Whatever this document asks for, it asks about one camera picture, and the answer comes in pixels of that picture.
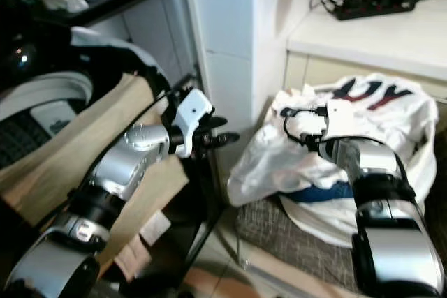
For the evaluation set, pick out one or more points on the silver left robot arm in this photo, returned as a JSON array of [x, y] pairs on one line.
[[122, 165]]

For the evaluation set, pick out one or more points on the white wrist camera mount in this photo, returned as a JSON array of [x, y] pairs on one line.
[[192, 113], [342, 118]]

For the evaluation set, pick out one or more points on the plain white garment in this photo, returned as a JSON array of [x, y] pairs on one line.
[[314, 221]]

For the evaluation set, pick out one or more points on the black metal frame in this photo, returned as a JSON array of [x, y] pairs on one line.
[[199, 242]]

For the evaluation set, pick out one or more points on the white shelf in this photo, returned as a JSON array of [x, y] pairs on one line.
[[370, 36]]

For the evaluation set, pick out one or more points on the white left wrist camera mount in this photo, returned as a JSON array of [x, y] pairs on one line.
[[192, 113]]

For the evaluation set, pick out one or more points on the black and white jacket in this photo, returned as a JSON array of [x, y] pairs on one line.
[[119, 48]]

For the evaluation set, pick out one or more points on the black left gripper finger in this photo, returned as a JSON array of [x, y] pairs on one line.
[[225, 139], [216, 123]]

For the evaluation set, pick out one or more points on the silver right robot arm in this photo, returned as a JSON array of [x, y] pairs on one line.
[[384, 193]]

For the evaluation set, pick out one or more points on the grey checked cushion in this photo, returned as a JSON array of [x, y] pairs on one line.
[[286, 256]]

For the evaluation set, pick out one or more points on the white garment with dark print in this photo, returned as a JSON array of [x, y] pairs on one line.
[[272, 162]]

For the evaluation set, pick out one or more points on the blue garment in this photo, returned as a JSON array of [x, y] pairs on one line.
[[321, 192]]

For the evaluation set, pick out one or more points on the black power strip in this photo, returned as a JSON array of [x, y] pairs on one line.
[[370, 1]]

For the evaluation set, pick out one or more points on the black and white washing machine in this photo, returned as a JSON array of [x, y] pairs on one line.
[[35, 102]]

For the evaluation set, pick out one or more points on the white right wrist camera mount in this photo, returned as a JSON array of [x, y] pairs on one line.
[[342, 118]]

